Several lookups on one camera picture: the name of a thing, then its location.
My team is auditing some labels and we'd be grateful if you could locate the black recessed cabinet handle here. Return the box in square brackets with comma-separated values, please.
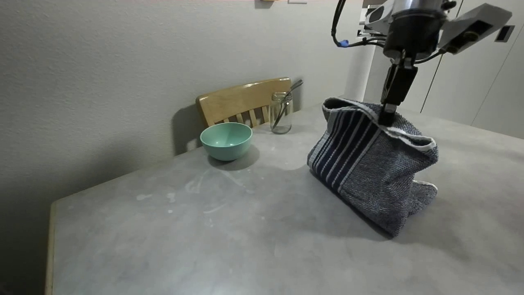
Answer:
[497, 25, 516, 45]

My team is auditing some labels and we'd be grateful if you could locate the clear glass jar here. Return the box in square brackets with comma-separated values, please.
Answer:
[271, 90, 295, 136]

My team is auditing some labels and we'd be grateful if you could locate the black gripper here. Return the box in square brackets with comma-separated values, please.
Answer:
[379, 10, 449, 128]

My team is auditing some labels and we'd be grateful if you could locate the teal ceramic bowl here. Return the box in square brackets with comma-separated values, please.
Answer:
[199, 122, 256, 163]

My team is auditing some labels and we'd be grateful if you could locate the wooden chair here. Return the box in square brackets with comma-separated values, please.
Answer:
[195, 76, 294, 131]

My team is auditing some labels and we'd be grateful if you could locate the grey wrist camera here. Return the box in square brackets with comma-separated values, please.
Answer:
[438, 2, 515, 56]

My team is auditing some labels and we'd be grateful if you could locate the blue-grey towel white trim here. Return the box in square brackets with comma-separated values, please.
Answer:
[307, 97, 441, 241]

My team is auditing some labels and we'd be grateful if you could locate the metal utensil in jar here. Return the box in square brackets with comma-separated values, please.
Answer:
[272, 79, 305, 130]

